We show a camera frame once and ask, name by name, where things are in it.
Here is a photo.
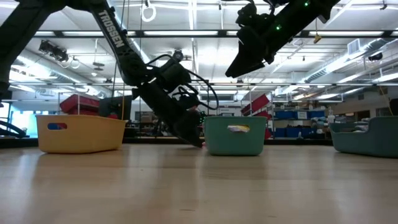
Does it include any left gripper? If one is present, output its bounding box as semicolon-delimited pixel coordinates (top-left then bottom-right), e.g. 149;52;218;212
132;81;206;149

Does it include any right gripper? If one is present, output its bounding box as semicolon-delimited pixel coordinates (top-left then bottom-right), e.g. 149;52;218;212
224;0;328;79

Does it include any teal green plastic bin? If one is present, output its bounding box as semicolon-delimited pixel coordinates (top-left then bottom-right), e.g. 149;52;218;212
203;115;268;157

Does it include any yellow plastic bin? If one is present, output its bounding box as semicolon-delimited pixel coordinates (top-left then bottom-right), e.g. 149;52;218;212
35;114;128;155

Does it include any black room monitor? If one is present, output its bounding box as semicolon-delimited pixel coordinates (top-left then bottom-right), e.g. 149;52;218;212
98;95;133;121

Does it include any dark blue plastic bin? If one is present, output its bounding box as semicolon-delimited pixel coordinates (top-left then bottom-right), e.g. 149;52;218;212
329;115;398;159

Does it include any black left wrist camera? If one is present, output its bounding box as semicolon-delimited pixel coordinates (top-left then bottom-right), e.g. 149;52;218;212
175;93;201;110

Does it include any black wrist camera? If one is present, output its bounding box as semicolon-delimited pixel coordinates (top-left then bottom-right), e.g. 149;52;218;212
235;2;261;28
175;93;201;110

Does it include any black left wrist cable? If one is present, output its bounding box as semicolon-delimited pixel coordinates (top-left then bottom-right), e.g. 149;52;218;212
146;53;220;111

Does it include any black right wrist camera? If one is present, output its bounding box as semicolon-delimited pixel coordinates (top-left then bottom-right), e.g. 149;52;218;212
235;2;261;28

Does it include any black aluminium rig frame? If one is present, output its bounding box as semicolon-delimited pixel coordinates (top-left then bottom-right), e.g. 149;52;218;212
0;29;398;146

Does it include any black round camera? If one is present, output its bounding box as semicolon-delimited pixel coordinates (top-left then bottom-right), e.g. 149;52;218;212
172;49;185;63

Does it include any silver ceiling duct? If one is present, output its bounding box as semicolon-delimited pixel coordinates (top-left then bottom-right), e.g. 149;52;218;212
303;37;398;84

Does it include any white cable ring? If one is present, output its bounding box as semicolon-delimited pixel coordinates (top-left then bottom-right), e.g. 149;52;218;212
141;2;157;23

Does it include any black camera with cables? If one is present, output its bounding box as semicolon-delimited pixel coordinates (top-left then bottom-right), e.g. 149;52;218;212
37;39;70;63

